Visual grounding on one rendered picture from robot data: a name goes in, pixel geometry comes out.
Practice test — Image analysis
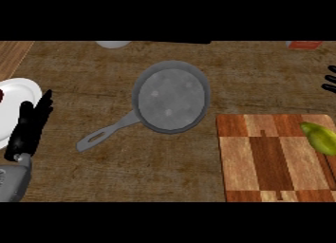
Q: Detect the red box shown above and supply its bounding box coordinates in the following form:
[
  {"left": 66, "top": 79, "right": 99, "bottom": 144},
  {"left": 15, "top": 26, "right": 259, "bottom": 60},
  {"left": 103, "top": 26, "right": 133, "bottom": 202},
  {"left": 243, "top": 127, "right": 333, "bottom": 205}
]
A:
[{"left": 285, "top": 41, "right": 324, "bottom": 50}]

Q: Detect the wooden cutting board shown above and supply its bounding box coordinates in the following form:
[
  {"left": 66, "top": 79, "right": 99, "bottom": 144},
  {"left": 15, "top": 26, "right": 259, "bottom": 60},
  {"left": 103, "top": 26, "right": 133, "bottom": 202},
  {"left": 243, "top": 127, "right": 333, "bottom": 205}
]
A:
[{"left": 215, "top": 113, "right": 336, "bottom": 203}]

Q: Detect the white plate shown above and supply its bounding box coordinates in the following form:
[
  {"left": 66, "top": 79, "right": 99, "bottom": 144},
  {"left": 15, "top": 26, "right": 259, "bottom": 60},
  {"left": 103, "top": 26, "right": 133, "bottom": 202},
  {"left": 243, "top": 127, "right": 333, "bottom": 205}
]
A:
[{"left": 0, "top": 77, "right": 43, "bottom": 154}]

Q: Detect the grey frying pan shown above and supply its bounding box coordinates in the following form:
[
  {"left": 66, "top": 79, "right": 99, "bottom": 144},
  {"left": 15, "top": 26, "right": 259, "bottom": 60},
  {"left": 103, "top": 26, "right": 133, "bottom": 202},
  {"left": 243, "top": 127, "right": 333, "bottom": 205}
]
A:
[{"left": 75, "top": 60, "right": 212, "bottom": 153}]

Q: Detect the pale grey round object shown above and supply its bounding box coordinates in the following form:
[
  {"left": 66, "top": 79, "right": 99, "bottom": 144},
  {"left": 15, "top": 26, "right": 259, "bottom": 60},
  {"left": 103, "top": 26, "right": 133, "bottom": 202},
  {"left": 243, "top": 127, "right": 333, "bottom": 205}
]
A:
[{"left": 94, "top": 41, "right": 133, "bottom": 49}]

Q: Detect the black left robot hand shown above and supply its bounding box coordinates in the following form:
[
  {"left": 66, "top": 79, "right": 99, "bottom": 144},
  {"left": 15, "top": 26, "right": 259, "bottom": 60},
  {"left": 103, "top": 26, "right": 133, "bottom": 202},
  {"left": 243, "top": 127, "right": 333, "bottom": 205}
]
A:
[{"left": 3, "top": 89, "right": 54, "bottom": 162}]

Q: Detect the green pear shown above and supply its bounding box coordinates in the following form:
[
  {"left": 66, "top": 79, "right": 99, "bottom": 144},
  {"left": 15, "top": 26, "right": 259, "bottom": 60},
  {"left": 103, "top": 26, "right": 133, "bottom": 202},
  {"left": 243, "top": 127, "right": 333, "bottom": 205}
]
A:
[{"left": 298, "top": 121, "right": 336, "bottom": 157}]

